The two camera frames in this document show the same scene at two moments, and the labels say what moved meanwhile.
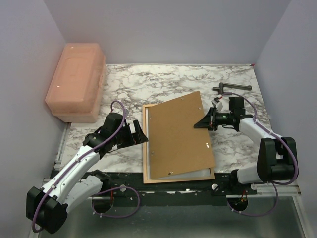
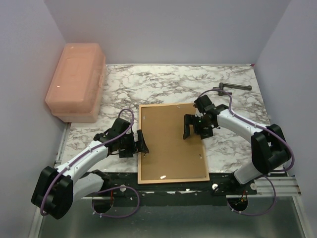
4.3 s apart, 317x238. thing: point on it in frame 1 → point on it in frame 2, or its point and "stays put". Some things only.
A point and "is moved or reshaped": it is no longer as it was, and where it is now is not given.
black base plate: (129, 189) stays put
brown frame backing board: (175, 146) is moved or reshaped
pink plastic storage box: (75, 92) stays put
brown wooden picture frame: (147, 181) → (139, 181)
